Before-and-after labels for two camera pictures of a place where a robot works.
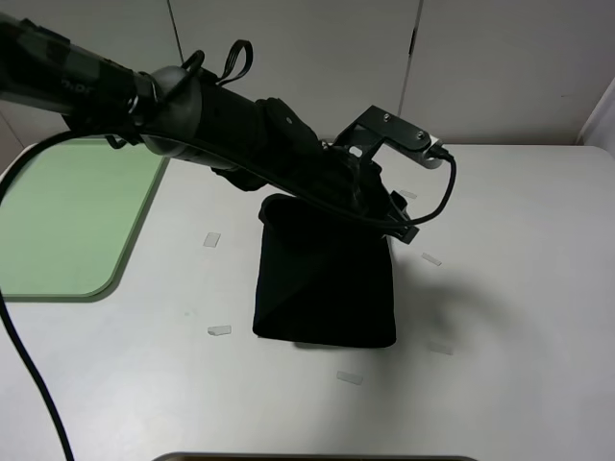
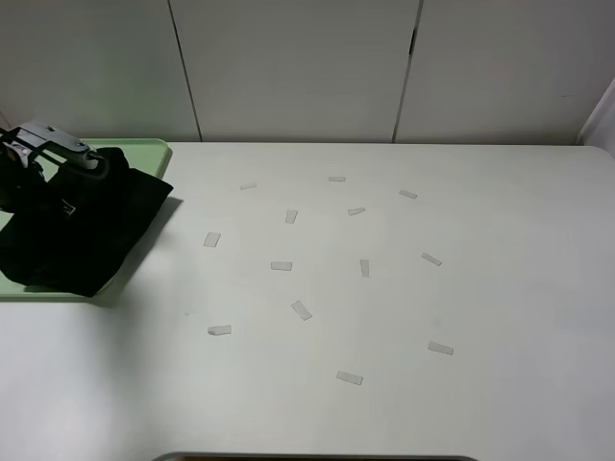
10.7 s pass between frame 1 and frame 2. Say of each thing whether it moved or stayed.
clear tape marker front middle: stayed
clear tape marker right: stayed
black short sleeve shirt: moved
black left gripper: moved
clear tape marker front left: stayed
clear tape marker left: stayed
